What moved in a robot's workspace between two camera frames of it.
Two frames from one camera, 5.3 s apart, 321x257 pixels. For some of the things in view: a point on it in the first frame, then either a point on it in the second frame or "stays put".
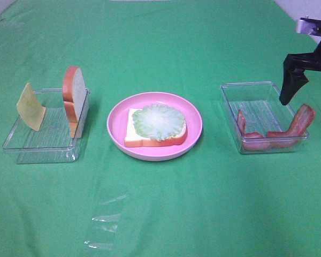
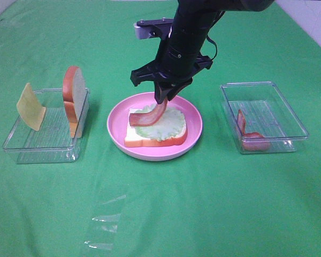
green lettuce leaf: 158,122 stays put
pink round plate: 116,120 stays put
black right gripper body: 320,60 → 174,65
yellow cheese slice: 30,109 stays put
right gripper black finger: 293,80 → 160,90
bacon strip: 252,141 stays put
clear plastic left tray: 52,143 stays put
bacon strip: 290,138 → 142,119
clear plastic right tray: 261,123 stays put
